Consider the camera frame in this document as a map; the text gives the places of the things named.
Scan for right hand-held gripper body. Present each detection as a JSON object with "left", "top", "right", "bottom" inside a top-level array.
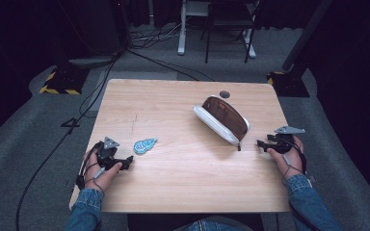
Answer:
[{"left": 271, "top": 125, "right": 306, "bottom": 155}]

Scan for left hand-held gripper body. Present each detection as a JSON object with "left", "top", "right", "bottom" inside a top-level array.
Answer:
[{"left": 95, "top": 136, "right": 125, "bottom": 171}]

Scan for blue wing-shaped eraser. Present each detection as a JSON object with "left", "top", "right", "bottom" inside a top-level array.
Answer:
[{"left": 133, "top": 138, "right": 159, "bottom": 155}]

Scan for white and brown pencil case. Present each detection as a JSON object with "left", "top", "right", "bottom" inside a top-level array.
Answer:
[{"left": 192, "top": 94, "right": 251, "bottom": 152}]

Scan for person's left hand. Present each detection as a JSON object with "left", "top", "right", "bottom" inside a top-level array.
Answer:
[{"left": 83, "top": 148, "right": 123, "bottom": 193}]

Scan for person's right hand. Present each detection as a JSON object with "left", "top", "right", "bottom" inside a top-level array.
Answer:
[{"left": 267, "top": 136, "right": 304, "bottom": 180}]

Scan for black stand base hazard stripes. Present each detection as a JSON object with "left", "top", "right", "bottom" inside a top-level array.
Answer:
[
  {"left": 266, "top": 70, "right": 311, "bottom": 98},
  {"left": 39, "top": 65, "right": 91, "bottom": 96}
]

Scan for person's denim lap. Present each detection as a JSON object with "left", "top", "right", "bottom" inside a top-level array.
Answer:
[{"left": 182, "top": 218, "right": 249, "bottom": 231}]

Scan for black metal chair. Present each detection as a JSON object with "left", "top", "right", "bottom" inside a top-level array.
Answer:
[{"left": 199, "top": 0, "right": 261, "bottom": 64}]

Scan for left hand-held gripper cable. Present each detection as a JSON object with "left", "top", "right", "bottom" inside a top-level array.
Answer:
[{"left": 76, "top": 141, "right": 108, "bottom": 194}]

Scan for hand-held gripper cable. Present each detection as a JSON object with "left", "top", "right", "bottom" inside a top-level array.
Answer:
[
  {"left": 280, "top": 138, "right": 316, "bottom": 187},
  {"left": 76, "top": 141, "right": 108, "bottom": 194}
]

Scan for right hand-held gripper cable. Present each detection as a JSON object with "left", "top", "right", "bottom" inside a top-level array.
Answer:
[{"left": 280, "top": 138, "right": 316, "bottom": 187}]

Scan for black floor cable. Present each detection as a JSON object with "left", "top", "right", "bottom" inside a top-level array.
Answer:
[{"left": 14, "top": 51, "right": 123, "bottom": 231}]

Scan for bundle of floor cables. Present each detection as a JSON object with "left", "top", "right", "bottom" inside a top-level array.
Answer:
[{"left": 128, "top": 22, "right": 187, "bottom": 50}]

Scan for white metal frame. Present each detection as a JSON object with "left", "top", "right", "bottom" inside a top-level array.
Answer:
[{"left": 176, "top": 0, "right": 257, "bottom": 60}]

